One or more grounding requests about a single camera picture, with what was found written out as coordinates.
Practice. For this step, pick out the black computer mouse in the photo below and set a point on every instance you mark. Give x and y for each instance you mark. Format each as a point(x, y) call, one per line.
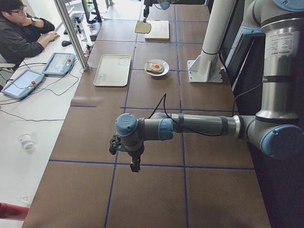
point(66, 43)

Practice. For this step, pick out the seated person in black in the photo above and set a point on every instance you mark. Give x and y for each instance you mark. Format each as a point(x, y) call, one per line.
point(22, 35)

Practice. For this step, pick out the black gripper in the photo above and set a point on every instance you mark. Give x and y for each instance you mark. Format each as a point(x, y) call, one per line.
point(145, 11)
point(135, 154)

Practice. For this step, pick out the far blue teach pendant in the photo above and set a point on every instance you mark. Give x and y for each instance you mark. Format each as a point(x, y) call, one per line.
point(59, 64)

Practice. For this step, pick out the fried egg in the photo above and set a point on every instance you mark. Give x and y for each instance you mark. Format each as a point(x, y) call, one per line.
point(155, 66)

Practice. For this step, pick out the white round plate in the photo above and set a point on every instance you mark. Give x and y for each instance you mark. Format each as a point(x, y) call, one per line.
point(164, 63)

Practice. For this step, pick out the orange black adapter far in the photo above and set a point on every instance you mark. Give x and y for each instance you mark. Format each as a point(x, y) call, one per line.
point(88, 50)

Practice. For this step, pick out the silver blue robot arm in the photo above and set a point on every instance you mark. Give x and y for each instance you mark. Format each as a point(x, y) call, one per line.
point(274, 128)
point(165, 4)

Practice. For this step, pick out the cream bear serving tray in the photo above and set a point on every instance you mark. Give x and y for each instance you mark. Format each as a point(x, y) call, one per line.
point(113, 71)

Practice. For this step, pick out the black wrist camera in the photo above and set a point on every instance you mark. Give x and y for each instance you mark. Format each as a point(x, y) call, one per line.
point(115, 145)

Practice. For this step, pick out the white paper cup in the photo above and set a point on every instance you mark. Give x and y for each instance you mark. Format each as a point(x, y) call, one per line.
point(26, 141)

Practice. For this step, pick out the black keyboard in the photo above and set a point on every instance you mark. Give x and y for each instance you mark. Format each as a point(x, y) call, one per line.
point(76, 19)

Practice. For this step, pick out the blue teach pendant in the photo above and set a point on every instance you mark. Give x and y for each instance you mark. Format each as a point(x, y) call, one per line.
point(23, 85)
point(59, 64)

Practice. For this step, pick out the wooden cutting board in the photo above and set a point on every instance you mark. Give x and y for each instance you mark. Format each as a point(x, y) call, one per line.
point(160, 30)

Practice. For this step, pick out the near blue teach pendant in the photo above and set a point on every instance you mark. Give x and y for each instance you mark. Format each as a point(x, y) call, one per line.
point(23, 85)

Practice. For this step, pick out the bread slice under egg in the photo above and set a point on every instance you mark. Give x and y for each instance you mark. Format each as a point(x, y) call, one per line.
point(152, 71)

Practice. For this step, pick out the aluminium frame post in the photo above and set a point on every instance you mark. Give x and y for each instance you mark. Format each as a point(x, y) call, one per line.
point(60, 5)

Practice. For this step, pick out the brown bread slice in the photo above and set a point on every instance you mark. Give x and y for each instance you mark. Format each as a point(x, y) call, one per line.
point(142, 27)

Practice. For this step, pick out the red object at corner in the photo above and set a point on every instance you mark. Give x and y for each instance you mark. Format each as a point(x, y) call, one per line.
point(13, 212)

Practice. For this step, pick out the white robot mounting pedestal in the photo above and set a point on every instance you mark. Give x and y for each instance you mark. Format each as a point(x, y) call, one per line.
point(206, 67)

